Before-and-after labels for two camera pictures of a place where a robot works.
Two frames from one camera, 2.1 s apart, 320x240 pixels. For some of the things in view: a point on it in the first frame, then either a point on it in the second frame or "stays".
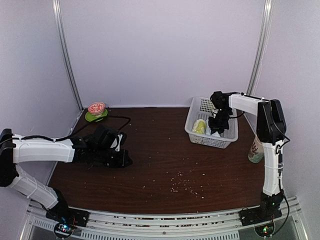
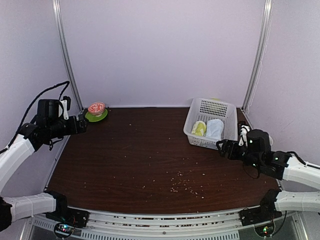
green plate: (90, 117) stays
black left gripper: (121, 163) → (81, 128)
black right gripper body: (221, 121) → (249, 159)
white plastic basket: (197, 127) stays
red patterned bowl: (96, 108) stays
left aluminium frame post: (69, 64) stays
